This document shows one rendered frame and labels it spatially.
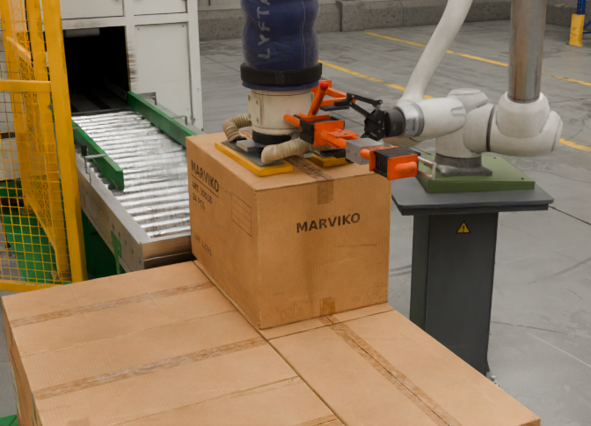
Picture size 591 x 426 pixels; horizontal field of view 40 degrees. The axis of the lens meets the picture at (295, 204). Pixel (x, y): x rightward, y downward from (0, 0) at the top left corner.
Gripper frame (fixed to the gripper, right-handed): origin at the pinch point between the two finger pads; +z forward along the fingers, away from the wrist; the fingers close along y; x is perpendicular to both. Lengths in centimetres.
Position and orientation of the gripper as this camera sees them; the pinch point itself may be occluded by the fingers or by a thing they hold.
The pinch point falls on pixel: (328, 130)
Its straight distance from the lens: 208.6
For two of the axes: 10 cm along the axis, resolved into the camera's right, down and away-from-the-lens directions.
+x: -4.3, -2.9, 8.5
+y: 0.1, 9.4, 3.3
